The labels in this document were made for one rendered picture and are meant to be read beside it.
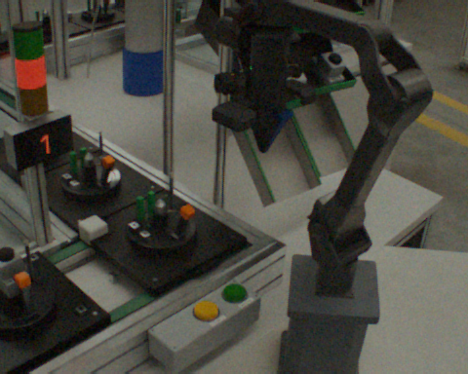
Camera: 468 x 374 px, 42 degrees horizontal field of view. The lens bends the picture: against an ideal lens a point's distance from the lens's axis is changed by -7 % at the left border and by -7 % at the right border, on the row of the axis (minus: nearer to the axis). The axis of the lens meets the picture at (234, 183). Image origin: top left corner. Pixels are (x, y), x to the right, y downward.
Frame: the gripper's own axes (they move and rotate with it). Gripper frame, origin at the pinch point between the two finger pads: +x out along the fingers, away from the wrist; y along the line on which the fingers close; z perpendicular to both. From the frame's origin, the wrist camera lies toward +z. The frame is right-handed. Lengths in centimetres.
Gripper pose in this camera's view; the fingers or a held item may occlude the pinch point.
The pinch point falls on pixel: (264, 132)
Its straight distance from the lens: 103.6
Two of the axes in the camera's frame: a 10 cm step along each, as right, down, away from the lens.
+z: -7.1, -3.9, 5.8
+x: -0.4, 8.5, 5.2
